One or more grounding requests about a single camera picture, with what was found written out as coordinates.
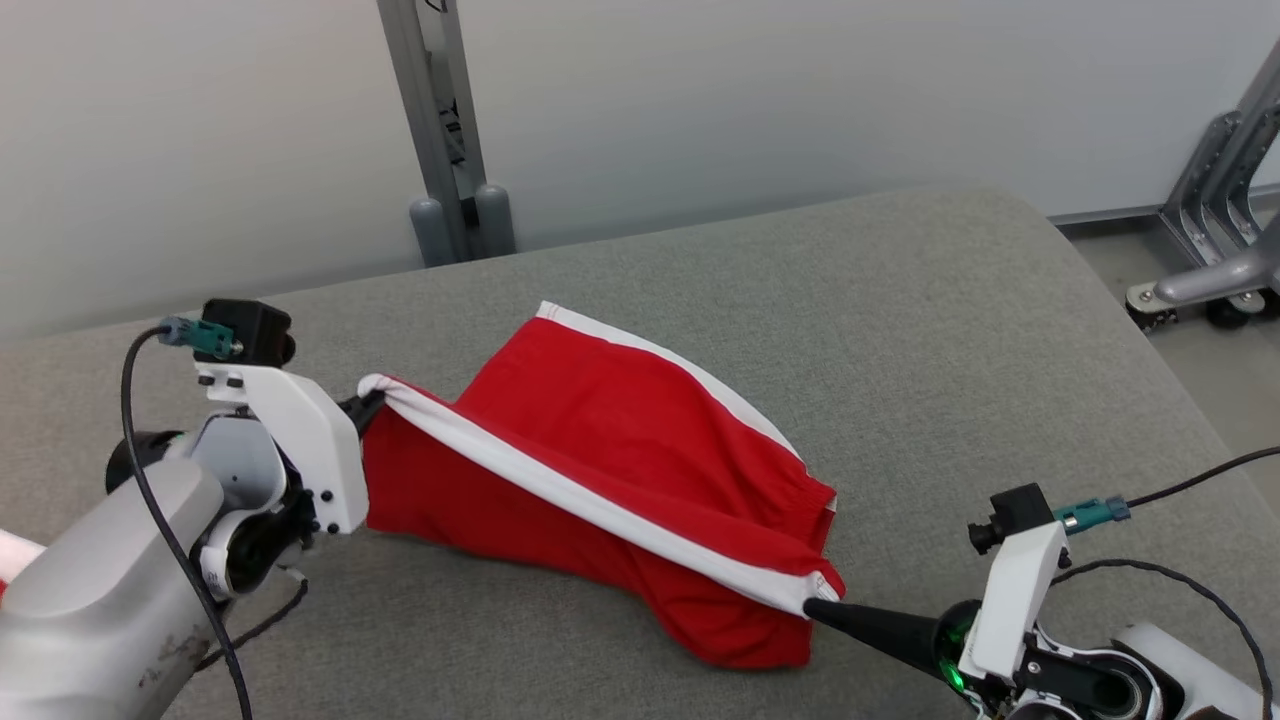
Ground red shorts with white stripes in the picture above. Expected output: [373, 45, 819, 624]
[358, 300, 847, 669]

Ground grey wheeled stand leg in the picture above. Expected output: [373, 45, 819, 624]
[1125, 40, 1280, 331]

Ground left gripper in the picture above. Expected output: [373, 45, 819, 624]
[195, 363, 389, 537]

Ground grey metal post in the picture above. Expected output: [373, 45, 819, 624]
[375, 0, 517, 269]

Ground right camera cable teal plug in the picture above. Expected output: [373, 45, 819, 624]
[1054, 447, 1280, 537]

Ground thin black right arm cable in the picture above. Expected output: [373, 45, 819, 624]
[1050, 558, 1277, 720]

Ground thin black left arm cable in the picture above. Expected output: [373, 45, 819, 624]
[195, 578, 309, 673]

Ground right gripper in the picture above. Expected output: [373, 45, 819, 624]
[804, 519, 1070, 692]

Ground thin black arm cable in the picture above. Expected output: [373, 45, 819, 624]
[195, 578, 309, 673]
[1050, 558, 1277, 720]

